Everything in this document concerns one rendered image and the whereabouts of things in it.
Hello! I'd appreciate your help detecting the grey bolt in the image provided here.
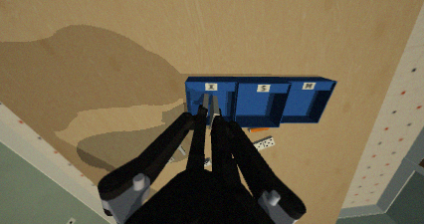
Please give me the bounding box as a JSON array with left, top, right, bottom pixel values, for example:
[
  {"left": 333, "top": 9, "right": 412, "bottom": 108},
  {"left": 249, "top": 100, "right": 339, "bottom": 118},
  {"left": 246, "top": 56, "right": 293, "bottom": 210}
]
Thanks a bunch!
[{"left": 177, "top": 144, "right": 186, "bottom": 155}]

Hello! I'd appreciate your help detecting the blue rack of labelled bins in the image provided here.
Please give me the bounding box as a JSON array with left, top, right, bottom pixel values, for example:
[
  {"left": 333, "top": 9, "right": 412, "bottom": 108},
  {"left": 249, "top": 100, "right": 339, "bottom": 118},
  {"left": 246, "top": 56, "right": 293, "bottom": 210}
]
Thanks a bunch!
[{"left": 185, "top": 77, "right": 336, "bottom": 127}]

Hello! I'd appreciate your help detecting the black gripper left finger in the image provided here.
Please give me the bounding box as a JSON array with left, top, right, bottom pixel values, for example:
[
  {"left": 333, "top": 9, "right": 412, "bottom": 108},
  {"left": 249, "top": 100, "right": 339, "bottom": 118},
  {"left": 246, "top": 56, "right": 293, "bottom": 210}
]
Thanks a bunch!
[{"left": 98, "top": 94, "right": 209, "bottom": 224}]

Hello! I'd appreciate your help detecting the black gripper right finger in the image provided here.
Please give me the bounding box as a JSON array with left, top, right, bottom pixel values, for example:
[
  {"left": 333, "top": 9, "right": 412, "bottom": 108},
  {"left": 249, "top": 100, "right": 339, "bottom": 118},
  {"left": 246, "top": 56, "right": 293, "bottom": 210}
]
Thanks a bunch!
[{"left": 210, "top": 96, "right": 307, "bottom": 224}]

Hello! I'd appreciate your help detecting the orange battery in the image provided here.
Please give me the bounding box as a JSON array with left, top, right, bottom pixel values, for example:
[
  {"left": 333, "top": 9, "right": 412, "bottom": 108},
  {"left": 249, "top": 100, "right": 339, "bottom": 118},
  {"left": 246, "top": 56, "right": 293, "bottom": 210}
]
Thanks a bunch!
[{"left": 249, "top": 127, "right": 270, "bottom": 132}]

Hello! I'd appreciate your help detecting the white domino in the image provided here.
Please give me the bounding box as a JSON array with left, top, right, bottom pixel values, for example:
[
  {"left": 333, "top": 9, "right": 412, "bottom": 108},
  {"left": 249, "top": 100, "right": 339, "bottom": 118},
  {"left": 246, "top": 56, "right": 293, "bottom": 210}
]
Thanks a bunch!
[{"left": 252, "top": 135, "right": 275, "bottom": 151}]

